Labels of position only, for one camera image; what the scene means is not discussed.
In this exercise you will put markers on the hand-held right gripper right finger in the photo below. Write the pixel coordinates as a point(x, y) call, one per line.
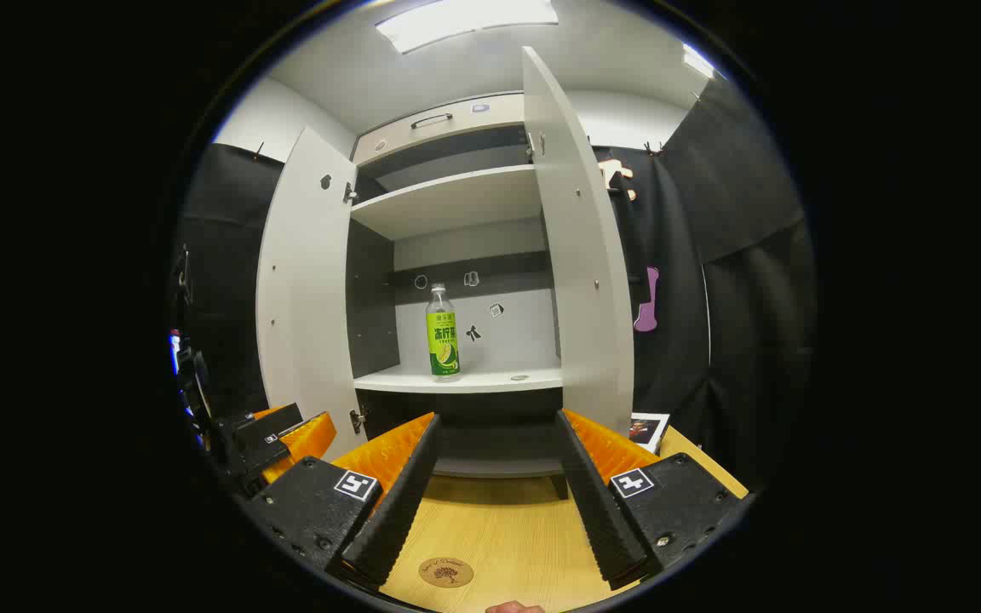
point(597, 511)

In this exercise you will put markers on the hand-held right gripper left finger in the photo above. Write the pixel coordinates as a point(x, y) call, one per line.
point(401, 511)

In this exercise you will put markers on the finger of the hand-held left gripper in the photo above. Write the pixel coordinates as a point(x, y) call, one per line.
point(273, 417)
point(312, 438)

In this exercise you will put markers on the round brown coaster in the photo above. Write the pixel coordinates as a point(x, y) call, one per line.
point(446, 572)

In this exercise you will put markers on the white cabinet door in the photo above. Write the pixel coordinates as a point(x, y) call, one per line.
point(580, 281)
point(303, 289)

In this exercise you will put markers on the green label bottle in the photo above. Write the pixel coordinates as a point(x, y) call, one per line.
point(443, 340)

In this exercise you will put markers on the white cabinet drawer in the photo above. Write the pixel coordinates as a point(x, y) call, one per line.
point(473, 128)

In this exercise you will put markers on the white book with portrait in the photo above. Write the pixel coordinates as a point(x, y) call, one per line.
point(651, 430)

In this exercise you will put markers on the bright screen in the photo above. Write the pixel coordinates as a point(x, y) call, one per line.
point(174, 353)

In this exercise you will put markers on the black backdrop cloth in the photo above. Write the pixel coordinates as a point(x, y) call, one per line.
point(746, 298)

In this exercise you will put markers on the large ceiling light panel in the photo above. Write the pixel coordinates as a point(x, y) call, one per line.
point(465, 21)

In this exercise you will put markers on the small ceiling light panel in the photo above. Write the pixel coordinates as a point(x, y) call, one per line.
point(698, 61)

